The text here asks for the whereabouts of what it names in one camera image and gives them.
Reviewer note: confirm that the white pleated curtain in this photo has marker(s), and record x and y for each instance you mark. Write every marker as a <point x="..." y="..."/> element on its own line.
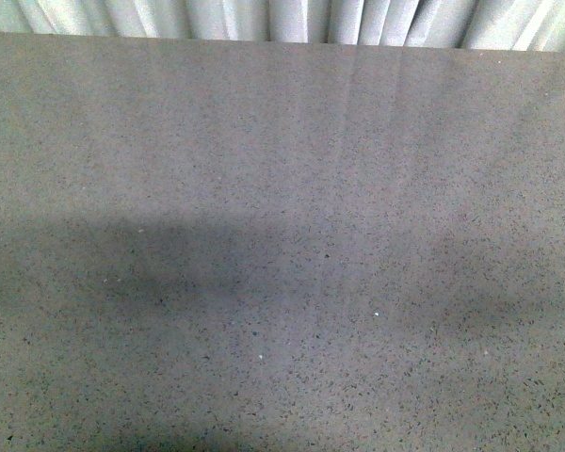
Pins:
<point x="535" y="26"/>

